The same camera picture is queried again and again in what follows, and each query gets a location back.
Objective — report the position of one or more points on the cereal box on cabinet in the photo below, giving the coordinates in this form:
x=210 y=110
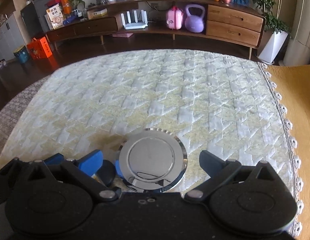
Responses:
x=55 y=16

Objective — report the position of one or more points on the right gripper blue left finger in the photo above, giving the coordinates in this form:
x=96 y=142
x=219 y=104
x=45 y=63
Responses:
x=91 y=163

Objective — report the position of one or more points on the yellow table runner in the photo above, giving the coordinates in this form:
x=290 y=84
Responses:
x=293 y=83

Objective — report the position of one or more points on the cream quilted table mat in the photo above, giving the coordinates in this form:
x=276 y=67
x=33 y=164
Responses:
x=220 y=103

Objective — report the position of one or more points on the tall green potted plant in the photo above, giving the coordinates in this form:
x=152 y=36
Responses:
x=276 y=31

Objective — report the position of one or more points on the orange gift bag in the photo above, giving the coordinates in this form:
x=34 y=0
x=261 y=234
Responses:
x=39 y=48

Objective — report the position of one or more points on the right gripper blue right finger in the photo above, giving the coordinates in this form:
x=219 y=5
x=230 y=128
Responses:
x=210 y=163

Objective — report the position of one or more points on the teal round bin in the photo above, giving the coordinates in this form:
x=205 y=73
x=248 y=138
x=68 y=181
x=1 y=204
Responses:
x=21 y=54

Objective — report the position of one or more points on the purple kettlebell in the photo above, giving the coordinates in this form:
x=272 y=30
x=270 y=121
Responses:
x=194 y=23

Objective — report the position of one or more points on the grey black oval packet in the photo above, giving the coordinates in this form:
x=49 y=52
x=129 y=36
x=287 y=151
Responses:
x=106 y=173

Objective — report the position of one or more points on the white wifi router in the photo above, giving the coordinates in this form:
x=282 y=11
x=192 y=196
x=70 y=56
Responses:
x=132 y=20

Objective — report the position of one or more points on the wooden tv cabinet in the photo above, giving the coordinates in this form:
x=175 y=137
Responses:
x=224 y=22

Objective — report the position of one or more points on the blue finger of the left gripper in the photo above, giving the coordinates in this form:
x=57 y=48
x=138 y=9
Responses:
x=56 y=159

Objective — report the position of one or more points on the round silver lid tin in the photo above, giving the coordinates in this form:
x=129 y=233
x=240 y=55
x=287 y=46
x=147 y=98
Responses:
x=154 y=160

